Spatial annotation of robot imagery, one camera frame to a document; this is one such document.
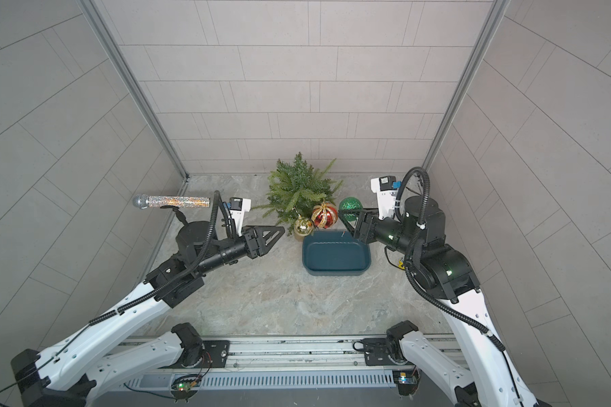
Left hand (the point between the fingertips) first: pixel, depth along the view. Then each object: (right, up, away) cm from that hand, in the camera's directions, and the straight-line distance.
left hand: (284, 232), depth 62 cm
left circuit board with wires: (-26, -39, +2) cm, 47 cm away
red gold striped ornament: (+10, +4, +3) cm, 11 cm away
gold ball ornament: (+4, +1, +6) cm, 7 cm away
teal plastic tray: (+14, -12, +27) cm, 32 cm away
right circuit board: (+33, -41, +6) cm, 53 cm away
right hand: (+14, +5, -3) cm, 16 cm away
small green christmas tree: (+2, +11, +10) cm, 15 cm away
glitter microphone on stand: (-46, +7, +15) cm, 49 cm away
